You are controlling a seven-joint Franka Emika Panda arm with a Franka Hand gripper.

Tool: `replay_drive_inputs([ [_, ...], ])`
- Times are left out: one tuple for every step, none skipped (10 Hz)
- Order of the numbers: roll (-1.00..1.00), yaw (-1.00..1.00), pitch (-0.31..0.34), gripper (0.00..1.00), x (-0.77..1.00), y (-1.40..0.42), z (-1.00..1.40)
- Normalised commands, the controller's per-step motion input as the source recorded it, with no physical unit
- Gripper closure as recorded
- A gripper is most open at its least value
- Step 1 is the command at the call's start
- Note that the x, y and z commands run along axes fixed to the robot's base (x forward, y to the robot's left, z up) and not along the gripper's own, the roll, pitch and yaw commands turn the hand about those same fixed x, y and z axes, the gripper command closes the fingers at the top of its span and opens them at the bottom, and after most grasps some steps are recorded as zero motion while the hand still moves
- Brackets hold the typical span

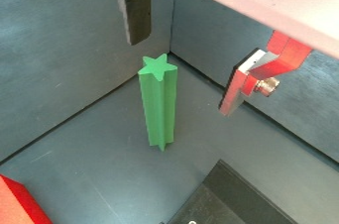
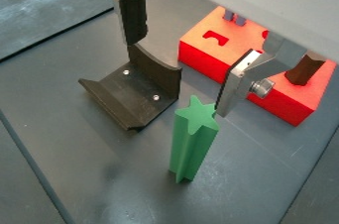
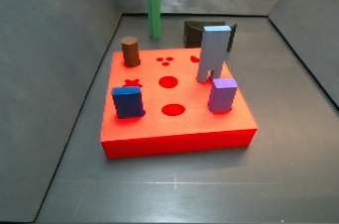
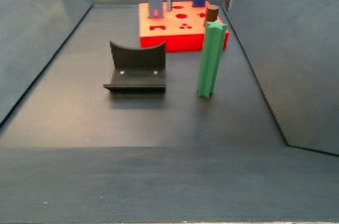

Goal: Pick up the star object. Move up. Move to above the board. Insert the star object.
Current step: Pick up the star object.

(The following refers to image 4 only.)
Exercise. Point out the dark brown cylinder peg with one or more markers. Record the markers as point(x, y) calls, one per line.
point(211, 13)

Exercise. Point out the black curved holder stand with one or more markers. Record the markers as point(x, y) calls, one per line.
point(138, 69)

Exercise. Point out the red shape sorter board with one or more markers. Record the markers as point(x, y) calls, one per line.
point(180, 29)

